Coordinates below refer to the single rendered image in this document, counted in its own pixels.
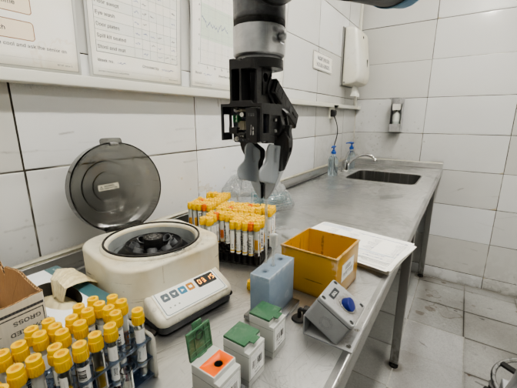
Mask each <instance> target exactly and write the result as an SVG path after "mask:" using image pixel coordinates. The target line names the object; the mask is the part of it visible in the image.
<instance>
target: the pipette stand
mask: <svg viewBox="0 0 517 388"><path fill-rule="evenodd" d="M293 276H294V258H293V257H291V256H285V255H282V254H278V253H276V254H275V265H274V266H272V257H271V258H270V259H268V260H267V264H266V263H265V262H264V263H263V264H262V265H260V266H259V267H258V268H257V269H255V270H254V271H253V272H251V273H250V310H248V311H247V312H246V313H245V314H244V319H247V320H249V312H250V311H251V310H252V309H254V308H255V307H256V306H257V305H258V304H259V303H260V302H261V301H265V302H267V303H271V304H272V305H275V306H278V307H281V308H282V314H284V315H285V318H286V319H287V318H288V317H289V315H290V314H291V313H292V311H293V310H294V309H295V308H296V307H297V305H298V304H299V299H295V298H293Z"/></svg>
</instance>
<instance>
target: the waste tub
mask: <svg viewBox="0 0 517 388"><path fill-rule="evenodd" d="M359 241H360V239H356V238H352V237H348V236H343V235H339V234H335V233H332V232H326V231H322V230H318V229H313V228H307V229H305V230H303V231H302V232H300V233H299V234H297V235H295V236H293V237H292V238H290V239H288V240H286V241H285V242H283V243H282V244H280V246H282V255H285V256H291V257H293V258H294V276H293V289H295V290H298V291H299V292H302V293H306V294H308V295H310V296H314V297H316V298H318V297H319V296H320V295H321V294H322V292H323V291H324V290H325V288H326V287H327V286H328V285H329V283H330V282H331V281H332V280H335V281H336V282H338V283H339V284H340V285H341V286H342V287H344V288H345V289H348V287H349V286H350V285H351V284H352V283H353V281H354V280H355V279H356V272H357V262H358V253H359Z"/></svg>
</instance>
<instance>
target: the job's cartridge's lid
mask: <svg viewBox="0 0 517 388"><path fill-rule="evenodd" d="M191 326H192V330H191V331H190V332H188V333H187V334H185V341H186V346H187V350H188V359H189V362H190V363H193V362H194V361H195V360H196V359H197V358H200V357H201V356H202V355H203V354H204V353H206V352H207V349H208V348H210V347H211V346H212V345H213V344H212V334H211V328H210V322H209V319H206V320H205V321H203V322H202V320H201V318H198V319H197V320H196V321H195V322H193V323H192V324H191Z"/></svg>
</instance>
